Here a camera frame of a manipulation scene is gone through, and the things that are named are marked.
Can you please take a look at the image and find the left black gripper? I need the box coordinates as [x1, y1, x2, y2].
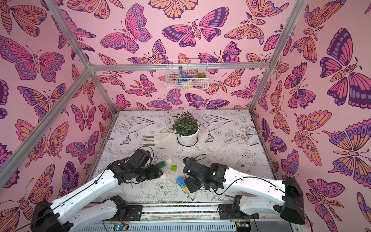
[134, 164, 165, 182]

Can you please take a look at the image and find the blue lego brick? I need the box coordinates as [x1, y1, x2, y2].
[176, 177, 186, 189]

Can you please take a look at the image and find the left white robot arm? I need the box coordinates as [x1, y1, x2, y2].
[30, 148, 163, 232]

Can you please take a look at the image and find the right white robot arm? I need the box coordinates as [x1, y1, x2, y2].
[183, 157, 306, 225]

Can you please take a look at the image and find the dark green lego brick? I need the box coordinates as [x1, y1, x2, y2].
[158, 161, 167, 169]

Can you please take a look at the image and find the beige gardening glove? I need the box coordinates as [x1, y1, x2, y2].
[142, 133, 178, 149]

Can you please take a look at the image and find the potted green plant white pot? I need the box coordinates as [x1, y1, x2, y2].
[171, 112, 200, 147]

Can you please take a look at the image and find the blue toy in basket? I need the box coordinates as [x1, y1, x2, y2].
[177, 66, 193, 84]

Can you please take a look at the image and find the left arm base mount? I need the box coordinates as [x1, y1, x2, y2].
[104, 196, 143, 222]

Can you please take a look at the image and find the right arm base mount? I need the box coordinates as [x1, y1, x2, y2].
[217, 195, 260, 220]

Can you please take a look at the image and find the white wire basket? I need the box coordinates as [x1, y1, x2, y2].
[163, 58, 210, 91]

